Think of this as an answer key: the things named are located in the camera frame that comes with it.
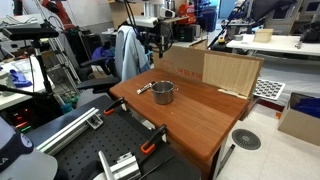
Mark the black and white marker pen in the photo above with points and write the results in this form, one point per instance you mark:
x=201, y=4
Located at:
x=145, y=88

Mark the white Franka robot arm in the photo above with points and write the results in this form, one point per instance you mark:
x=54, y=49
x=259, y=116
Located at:
x=20, y=166

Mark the red robot arm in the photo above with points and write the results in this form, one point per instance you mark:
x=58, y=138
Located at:
x=61, y=15

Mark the silver metal pot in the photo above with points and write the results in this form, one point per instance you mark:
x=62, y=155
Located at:
x=163, y=95

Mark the light blue jacket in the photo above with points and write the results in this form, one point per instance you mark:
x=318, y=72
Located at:
x=130, y=56

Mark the black orange bar clamp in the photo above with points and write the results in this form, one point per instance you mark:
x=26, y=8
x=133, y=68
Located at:
x=148, y=146
x=113, y=106

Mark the black office chair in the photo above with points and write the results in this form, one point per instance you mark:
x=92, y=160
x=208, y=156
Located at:
x=100, y=83

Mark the black perforated breadboard table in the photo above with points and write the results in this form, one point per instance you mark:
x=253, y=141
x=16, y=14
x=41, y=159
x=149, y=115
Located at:
x=113, y=140

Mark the brown cardboard sheet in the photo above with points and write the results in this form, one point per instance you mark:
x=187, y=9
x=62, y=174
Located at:
x=230, y=71

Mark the grey metal table leg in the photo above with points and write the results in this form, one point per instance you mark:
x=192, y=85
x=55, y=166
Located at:
x=226, y=158

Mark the round floor drain grate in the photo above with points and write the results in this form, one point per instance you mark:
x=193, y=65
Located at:
x=246, y=139

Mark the checkerboard calibration board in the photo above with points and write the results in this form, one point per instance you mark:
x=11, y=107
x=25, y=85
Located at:
x=270, y=89

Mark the small wooden box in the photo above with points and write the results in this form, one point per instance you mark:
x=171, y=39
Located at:
x=263, y=36

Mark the black tripod stand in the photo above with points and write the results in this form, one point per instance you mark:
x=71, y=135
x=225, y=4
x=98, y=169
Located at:
x=43, y=70

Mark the white table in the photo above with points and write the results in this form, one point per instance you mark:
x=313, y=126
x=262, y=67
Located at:
x=283, y=43

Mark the open cardboard box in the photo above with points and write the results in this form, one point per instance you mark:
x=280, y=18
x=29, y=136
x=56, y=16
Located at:
x=296, y=128

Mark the blue cloth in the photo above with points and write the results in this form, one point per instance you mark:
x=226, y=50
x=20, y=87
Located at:
x=18, y=80

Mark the aluminium extrusion rail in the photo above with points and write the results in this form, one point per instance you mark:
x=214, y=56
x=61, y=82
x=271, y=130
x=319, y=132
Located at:
x=66, y=131
x=123, y=168

